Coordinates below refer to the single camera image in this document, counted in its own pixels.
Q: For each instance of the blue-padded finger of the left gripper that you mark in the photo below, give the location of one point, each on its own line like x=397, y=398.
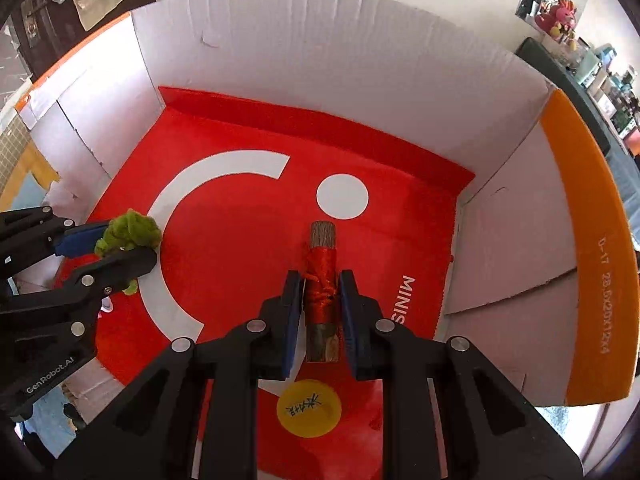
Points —
x=33, y=234

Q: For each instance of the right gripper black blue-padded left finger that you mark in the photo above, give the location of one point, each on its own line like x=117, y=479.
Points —
x=191, y=413

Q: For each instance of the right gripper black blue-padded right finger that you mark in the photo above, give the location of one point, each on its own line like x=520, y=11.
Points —
x=448, y=412

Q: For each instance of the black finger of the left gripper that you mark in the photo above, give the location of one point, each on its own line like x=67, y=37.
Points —
x=68, y=312

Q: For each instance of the yellow round lidded jar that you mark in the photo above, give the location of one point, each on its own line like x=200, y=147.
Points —
x=309, y=409

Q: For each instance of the green lettuce toy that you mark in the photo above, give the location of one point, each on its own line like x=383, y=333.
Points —
x=127, y=232

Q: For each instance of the red wooden stick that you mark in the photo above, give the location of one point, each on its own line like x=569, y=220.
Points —
x=320, y=295

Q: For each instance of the pink yellow small figurine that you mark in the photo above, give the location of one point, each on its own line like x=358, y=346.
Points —
x=107, y=305

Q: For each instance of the light blue fluffy towel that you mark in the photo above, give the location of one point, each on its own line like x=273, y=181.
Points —
x=48, y=421

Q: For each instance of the orange cardboard box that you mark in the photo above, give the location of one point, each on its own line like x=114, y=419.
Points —
x=543, y=278

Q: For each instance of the red Miniso paper bag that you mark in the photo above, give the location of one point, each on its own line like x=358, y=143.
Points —
x=229, y=243

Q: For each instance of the dark brown door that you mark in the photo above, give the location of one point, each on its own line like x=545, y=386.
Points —
x=43, y=31

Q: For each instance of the pink rabbit plush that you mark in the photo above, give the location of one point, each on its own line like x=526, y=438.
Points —
x=559, y=20

